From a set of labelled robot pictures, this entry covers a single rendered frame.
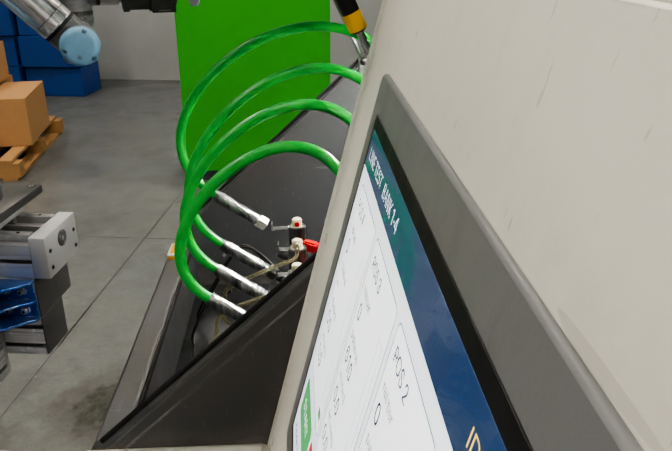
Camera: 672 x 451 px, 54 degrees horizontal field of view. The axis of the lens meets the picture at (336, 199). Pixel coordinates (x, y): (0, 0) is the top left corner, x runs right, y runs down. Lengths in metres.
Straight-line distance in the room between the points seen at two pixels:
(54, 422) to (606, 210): 2.45
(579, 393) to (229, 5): 4.14
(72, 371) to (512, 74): 2.61
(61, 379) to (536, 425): 2.62
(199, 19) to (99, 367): 2.31
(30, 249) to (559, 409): 1.31
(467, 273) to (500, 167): 0.04
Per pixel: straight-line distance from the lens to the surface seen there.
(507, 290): 0.21
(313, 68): 0.92
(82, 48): 1.41
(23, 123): 5.20
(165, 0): 1.57
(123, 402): 0.99
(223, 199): 1.06
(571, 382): 0.17
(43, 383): 2.77
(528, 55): 0.25
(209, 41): 4.30
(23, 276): 1.47
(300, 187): 1.39
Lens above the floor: 1.54
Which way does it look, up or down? 22 degrees down
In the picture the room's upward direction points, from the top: straight up
